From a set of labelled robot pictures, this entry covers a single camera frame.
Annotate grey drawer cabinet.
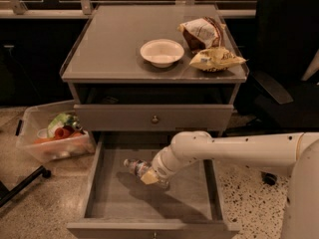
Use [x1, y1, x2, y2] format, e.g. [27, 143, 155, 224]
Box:
[59, 3, 250, 151]

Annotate white bowl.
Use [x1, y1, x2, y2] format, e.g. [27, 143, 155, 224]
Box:
[140, 39, 184, 68]

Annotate clear plastic storage bin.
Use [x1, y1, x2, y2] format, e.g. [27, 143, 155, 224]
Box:
[16, 100, 95, 163]

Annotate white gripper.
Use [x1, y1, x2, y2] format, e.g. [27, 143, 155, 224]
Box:
[141, 147, 176, 185]

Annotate green white bag in bin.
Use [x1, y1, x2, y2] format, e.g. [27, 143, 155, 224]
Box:
[47, 113, 80, 137]

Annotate open grey lower drawer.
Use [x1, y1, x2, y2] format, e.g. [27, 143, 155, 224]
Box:
[68, 132, 241, 239]

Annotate closed grey drawer with knob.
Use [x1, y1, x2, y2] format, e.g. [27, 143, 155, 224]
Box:
[74, 105, 233, 131]

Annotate orange red items in bin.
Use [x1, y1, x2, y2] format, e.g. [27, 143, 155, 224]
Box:
[34, 125, 85, 144]

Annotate yellow chip bag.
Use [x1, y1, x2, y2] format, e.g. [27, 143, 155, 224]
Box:
[189, 47, 246, 72]

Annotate black chair leg with caster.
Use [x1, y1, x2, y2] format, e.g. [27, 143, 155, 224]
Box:
[0, 165, 51, 207]

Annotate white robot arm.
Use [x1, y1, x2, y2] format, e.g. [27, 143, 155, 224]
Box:
[142, 131, 319, 239]

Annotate black office chair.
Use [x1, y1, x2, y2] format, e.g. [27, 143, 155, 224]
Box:
[225, 0, 319, 186]

